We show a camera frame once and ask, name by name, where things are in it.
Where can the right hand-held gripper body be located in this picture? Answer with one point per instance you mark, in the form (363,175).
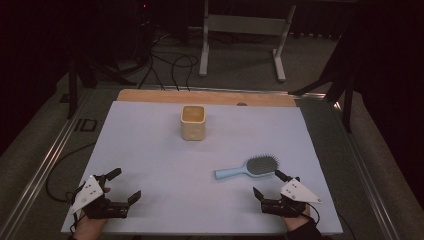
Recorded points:
(298,193)

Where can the metal floor rail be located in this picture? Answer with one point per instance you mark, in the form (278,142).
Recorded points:
(43,166)
(366,173)

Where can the white metal stand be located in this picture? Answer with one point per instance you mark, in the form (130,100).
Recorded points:
(245,25)

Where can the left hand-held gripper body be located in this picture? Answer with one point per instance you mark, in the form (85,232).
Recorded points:
(87,195)

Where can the dark equipment rack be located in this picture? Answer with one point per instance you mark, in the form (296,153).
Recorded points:
(143,20)

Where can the light blue hairbrush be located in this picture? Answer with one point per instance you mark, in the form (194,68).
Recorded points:
(258,165)

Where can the person's right hand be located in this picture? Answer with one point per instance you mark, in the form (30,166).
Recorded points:
(296,222)

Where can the person's left hand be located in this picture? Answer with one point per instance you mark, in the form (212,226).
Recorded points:
(88,227)

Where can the yellow square cup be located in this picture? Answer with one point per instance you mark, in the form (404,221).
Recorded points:
(193,128)

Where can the pale paper sheet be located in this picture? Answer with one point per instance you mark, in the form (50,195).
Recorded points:
(160,160)

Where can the black tripod stand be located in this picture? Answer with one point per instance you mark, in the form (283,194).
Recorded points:
(347,100)
(72,90)

